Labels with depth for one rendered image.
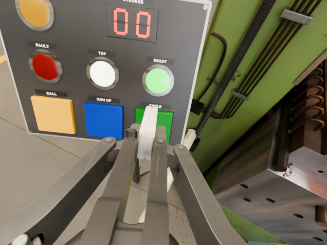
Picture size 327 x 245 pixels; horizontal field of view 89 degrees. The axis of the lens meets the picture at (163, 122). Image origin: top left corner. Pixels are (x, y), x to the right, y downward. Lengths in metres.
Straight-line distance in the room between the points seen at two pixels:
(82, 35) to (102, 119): 0.15
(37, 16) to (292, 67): 0.54
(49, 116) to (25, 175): 1.22
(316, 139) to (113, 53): 0.50
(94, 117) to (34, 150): 1.33
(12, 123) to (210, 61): 1.70
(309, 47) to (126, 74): 0.40
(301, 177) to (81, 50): 0.57
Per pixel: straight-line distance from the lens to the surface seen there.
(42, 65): 0.37
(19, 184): 1.60
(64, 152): 1.55
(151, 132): 0.16
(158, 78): 0.31
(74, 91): 0.36
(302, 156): 0.54
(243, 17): 0.49
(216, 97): 0.60
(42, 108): 0.40
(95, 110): 0.35
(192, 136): 0.78
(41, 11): 0.36
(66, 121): 0.39
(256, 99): 0.60
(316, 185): 0.57
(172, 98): 0.32
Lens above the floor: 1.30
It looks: 57 degrees down
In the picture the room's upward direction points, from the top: 10 degrees clockwise
